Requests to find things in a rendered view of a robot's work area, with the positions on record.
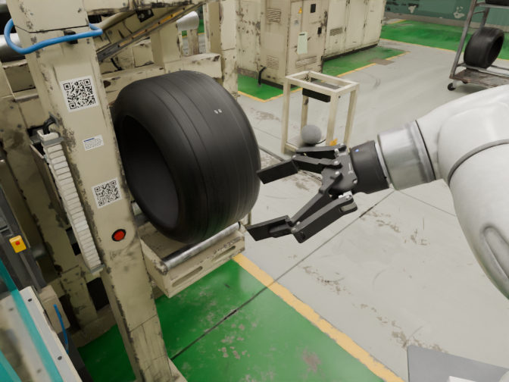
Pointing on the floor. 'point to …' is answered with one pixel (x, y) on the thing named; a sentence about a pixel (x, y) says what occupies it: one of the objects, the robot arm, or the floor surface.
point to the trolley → (480, 51)
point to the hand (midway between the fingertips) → (261, 201)
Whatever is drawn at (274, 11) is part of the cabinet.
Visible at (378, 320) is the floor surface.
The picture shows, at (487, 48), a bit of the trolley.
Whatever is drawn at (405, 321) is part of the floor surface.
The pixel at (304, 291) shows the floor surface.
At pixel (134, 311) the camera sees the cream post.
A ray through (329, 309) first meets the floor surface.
